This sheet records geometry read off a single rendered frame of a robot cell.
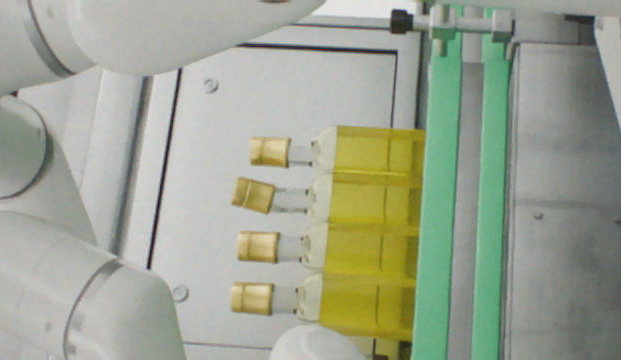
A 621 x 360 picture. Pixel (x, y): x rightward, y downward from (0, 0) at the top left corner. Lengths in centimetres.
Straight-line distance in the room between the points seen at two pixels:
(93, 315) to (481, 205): 47
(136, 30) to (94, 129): 76
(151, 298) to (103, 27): 19
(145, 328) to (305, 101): 74
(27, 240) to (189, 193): 64
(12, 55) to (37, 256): 15
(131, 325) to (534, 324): 43
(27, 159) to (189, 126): 59
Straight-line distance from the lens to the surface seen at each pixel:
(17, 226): 93
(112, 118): 160
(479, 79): 128
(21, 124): 100
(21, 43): 94
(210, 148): 155
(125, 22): 84
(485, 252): 120
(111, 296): 88
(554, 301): 117
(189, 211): 152
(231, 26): 84
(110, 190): 156
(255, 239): 134
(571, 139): 124
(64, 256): 90
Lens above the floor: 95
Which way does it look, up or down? 5 degrees up
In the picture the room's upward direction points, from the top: 87 degrees counter-clockwise
